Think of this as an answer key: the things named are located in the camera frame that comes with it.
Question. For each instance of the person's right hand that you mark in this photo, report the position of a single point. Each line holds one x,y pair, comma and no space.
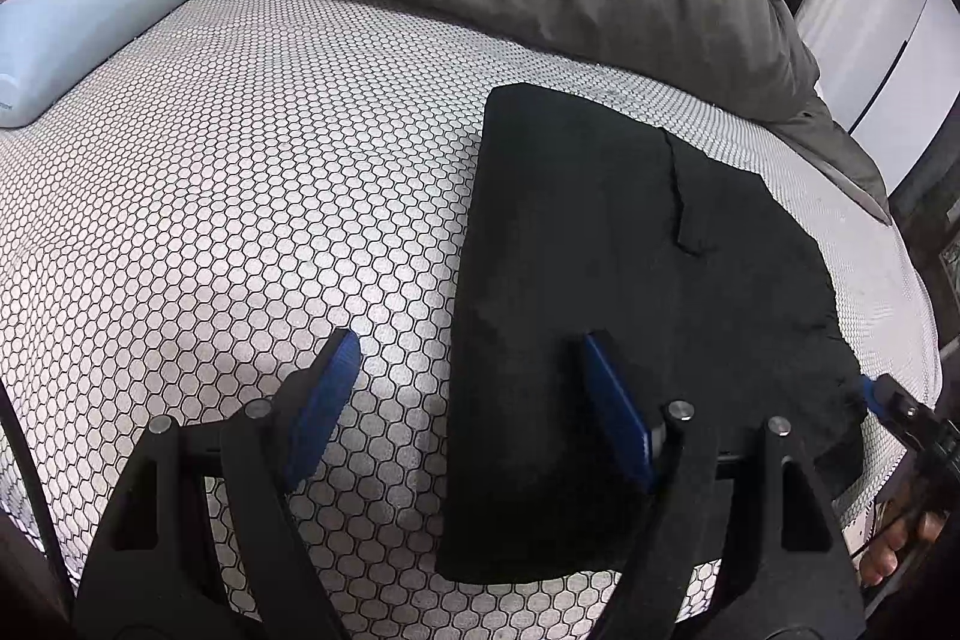
892,550

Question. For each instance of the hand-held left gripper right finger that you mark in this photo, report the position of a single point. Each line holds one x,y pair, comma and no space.
619,415

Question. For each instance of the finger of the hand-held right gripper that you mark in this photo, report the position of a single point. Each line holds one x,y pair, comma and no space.
874,391

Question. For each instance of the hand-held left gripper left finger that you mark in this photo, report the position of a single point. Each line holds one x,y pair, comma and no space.
322,400

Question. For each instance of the light blue pillow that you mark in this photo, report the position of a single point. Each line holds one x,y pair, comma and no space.
82,25

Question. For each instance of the white wardrobe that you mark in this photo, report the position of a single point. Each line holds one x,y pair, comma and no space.
885,10

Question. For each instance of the hexagon patterned bed mattress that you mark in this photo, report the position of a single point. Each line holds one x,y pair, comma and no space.
225,197

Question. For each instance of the black pants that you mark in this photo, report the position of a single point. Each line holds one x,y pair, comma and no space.
600,235

